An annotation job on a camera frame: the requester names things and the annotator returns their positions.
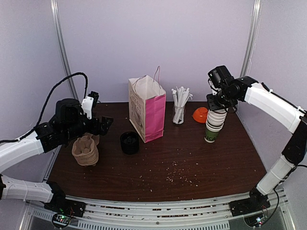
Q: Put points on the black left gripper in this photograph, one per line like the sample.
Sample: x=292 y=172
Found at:
x=103 y=127

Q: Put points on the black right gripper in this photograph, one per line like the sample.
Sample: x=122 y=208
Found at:
x=216 y=105

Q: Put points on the stack of paper cups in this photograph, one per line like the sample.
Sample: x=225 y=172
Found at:
x=214 y=124

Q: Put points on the stack of black cup lids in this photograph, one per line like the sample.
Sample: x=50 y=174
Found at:
x=129 y=142

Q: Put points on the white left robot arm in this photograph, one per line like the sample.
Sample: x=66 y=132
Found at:
x=41 y=139

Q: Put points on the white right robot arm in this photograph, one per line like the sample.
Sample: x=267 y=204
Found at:
x=293 y=148

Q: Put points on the orange bowl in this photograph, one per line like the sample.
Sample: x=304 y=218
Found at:
x=200 y=115

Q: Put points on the stack of cardboard cup carriers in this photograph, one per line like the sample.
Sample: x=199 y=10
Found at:
x=85 y=150

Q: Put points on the glass jar of straws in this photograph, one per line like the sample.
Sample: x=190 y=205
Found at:
x=181 y=96

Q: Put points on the pink and white paper bag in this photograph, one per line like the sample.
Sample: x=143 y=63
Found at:
x=147 y=100

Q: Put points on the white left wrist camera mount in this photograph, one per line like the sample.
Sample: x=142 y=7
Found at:
x=89 y=102

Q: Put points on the right aluminium frame post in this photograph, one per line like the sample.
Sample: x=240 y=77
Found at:
x=252 y=37

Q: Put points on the aluminium frame post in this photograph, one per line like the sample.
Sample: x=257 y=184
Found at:
x=252 y=37
x=62 y=49

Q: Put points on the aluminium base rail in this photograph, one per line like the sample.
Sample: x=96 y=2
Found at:
x=200 y=214

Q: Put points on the left aluminium frame post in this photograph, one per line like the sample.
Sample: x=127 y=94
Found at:
x=62 y=49

